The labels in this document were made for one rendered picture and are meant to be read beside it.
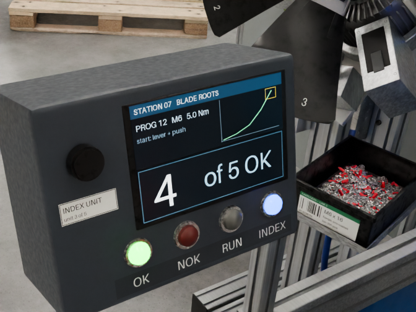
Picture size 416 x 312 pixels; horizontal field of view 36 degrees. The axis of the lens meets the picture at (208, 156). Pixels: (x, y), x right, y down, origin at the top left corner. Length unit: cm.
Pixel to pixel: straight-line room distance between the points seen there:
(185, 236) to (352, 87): 86
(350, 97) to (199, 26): 270
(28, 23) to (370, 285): 332
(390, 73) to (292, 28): 20
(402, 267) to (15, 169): 67
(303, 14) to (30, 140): 85
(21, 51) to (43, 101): 330
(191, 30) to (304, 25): 278
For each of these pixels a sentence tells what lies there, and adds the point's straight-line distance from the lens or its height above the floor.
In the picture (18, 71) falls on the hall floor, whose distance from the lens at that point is 356.
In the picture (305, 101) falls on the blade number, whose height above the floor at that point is 95.
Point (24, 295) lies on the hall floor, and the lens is 214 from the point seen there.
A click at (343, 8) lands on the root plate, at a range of 131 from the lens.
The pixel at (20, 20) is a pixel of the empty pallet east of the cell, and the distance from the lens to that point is 406.
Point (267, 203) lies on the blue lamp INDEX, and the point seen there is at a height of 112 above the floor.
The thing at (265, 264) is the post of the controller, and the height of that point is 96.
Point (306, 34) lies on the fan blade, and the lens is 126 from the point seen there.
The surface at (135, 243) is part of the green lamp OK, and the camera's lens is 55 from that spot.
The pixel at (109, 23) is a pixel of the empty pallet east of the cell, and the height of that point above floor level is 7.
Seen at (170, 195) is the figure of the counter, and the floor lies 116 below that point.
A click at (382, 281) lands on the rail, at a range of 103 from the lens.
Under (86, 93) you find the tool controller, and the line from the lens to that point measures 51.
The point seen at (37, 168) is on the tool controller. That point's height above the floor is 121.
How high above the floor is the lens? 148
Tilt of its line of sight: 32 degrees down
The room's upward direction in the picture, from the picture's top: 5 degrees clockwise
